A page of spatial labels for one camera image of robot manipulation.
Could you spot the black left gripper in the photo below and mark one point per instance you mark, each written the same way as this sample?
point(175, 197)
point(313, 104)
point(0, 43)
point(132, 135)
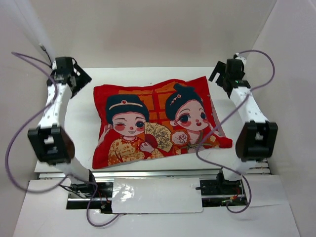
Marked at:
point(84, 79)

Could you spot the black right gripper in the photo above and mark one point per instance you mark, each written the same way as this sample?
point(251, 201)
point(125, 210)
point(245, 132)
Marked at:
point(220, 68)

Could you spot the pink and red pillowcase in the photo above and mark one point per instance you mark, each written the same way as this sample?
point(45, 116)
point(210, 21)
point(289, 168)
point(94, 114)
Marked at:
point(170, 118)

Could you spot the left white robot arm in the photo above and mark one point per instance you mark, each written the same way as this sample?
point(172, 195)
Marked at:
point(51, 143)

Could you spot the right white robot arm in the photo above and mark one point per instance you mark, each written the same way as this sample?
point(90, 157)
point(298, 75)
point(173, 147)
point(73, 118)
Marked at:
point(257, 138)

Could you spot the white glossy cover plate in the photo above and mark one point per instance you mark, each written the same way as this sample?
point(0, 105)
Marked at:
point(159, 195)

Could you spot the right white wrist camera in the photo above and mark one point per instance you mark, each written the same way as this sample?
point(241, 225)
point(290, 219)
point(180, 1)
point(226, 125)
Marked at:
point(239, 57)

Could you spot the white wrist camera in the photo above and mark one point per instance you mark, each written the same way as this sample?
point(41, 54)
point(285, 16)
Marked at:
point(239, 57)
point(54, 66)

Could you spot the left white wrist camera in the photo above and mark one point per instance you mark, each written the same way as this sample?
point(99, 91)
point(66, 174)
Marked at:
point(54, 66)

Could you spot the aluminium mounting rail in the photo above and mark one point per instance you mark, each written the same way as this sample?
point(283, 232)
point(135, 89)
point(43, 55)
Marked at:
point(212, 195)

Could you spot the aluminium frame right side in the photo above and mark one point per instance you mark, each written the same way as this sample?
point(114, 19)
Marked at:
point(261, 165)

